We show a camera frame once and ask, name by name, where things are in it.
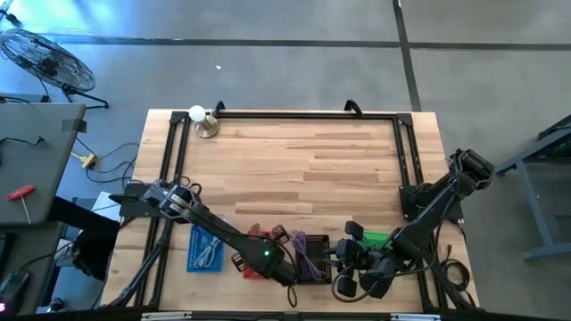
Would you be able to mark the black computer mouse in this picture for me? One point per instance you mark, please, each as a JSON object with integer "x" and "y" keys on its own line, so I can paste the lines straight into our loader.
{"x": 13, "y": 285}

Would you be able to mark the black frame clamp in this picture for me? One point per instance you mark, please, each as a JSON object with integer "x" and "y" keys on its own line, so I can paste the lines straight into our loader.
{"x": 353, "y": 107}
{"x": 218, "y": 109}

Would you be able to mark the grey desk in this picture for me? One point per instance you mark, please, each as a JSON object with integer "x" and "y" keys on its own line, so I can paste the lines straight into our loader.
{"x": 35, "y": 151}

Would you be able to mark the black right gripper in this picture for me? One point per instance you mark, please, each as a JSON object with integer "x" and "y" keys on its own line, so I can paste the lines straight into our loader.
{"x": 357, "y": 258}

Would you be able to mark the yellow power plug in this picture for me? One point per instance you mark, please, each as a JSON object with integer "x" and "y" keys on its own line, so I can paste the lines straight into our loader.
{"x": 88, "y": 161}

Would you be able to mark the black computer desk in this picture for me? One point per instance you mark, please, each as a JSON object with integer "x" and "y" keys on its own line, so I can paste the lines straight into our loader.
{"x": 27, "y": 249}

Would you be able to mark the grey metal desk frame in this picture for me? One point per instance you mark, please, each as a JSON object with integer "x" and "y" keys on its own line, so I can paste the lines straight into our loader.
{"x": 531, "y": 200}

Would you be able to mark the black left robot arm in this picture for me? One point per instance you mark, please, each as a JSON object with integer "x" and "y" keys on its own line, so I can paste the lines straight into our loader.
{"x": 209, "y": 220}

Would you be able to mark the brass table lamp white bulb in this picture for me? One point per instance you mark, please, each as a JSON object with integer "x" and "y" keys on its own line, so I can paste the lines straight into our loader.
{"x": 207, "y": 127}

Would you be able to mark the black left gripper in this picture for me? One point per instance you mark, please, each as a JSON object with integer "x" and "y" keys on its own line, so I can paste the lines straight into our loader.
{"x": 267, "y": 256}

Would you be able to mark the silver aluminium bracket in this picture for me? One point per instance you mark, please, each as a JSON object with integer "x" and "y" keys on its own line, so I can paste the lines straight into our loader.
{"x": 415, "y": 317}
{"x": 167, "y": 316}

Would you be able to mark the black floor fan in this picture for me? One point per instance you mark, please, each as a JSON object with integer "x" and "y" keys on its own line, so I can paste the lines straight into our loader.
{"x": 47, "y": 60}

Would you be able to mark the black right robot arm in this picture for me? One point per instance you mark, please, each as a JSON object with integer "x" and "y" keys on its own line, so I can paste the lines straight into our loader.
{"x": 432, "y": 214}

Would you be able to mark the green plastic basket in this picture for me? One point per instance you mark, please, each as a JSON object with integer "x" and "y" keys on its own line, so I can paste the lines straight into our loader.
{"x": 377, "y": 236}

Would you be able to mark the red plastic basket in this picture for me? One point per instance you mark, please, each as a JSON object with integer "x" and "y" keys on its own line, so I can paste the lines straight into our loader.
{"x": 252, "y": 275}

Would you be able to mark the blue plastic basket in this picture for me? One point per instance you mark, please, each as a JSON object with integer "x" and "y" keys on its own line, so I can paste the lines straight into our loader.
{"x": 194, "y": 263}

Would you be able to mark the black chair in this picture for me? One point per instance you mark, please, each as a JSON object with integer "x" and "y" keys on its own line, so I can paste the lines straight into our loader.
{"x": 89, "y": 249}

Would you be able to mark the black plastic basket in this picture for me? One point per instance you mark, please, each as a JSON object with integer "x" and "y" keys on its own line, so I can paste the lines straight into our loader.
{"x": 323, "y": 249}

